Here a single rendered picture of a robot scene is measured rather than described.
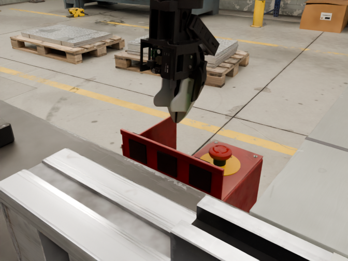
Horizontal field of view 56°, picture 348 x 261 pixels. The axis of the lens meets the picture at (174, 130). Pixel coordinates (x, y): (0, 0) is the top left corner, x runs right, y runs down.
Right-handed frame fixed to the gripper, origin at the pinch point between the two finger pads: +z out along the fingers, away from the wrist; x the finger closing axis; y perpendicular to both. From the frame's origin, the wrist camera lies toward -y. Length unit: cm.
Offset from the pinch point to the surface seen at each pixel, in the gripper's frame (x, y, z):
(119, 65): -215, -196, 64
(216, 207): 26.2, 34.6, -12.9
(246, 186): 14.9, 0.2, 8.8
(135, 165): 8.1, 20.4, -1.6
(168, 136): -4.7, -3.4, 7.2
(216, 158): 10.0, 2.8, 4.0
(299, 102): -35, -223, 64
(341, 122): 28.8, 21.8, -14.2
